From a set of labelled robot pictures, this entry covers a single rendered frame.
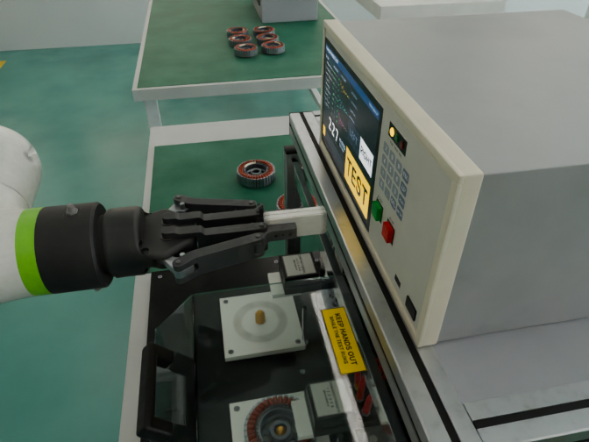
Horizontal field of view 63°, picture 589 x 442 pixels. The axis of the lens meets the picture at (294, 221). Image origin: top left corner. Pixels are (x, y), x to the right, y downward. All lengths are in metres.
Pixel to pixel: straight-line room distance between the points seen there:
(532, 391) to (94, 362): 1.70
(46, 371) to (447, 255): 1.79
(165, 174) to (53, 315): 0.97
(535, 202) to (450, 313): 0.13
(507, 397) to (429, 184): 0.21
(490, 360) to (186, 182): 1.08
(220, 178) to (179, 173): 0.13
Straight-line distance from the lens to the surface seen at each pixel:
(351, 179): 0.67
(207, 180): 1.44
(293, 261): 0.88
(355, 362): 0.56
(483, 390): 0.51
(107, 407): 1.88
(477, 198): 0.41
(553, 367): 0.55
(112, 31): 5.36
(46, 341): 2.16
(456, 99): 0.52
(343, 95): 0.68
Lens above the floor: 1.51
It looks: 37 degrees down
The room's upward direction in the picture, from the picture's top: straight up
